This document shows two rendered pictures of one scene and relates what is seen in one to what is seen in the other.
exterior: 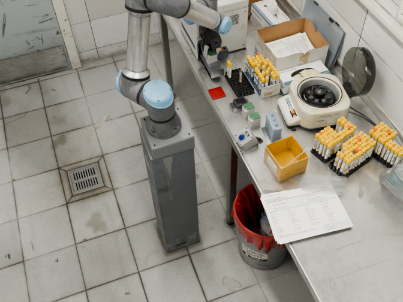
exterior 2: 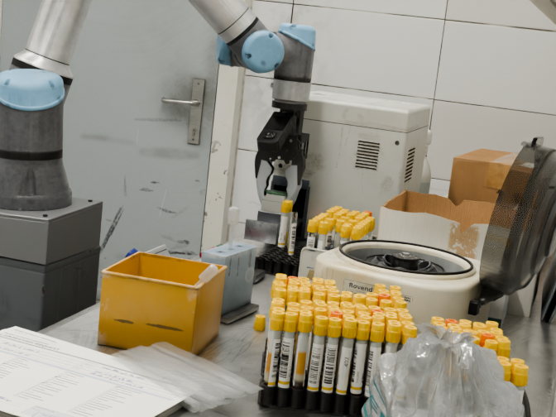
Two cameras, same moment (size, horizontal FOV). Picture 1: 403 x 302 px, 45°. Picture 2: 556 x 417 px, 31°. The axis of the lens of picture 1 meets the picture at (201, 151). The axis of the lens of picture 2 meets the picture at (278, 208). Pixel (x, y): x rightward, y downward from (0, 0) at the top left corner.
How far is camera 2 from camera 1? 1.72 m
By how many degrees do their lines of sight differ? 50
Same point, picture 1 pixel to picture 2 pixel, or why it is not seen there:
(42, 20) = (174, 249)
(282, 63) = (396, 232)
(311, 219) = (35, 388)
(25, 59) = not seen: hidden behind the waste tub
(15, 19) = (133, 227)
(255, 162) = not seen: hidden behind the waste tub
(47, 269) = not seen: outside the picture
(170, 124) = (17, 171)
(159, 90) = (32, 75)
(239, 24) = (379, 175)
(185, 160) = (18, 301)
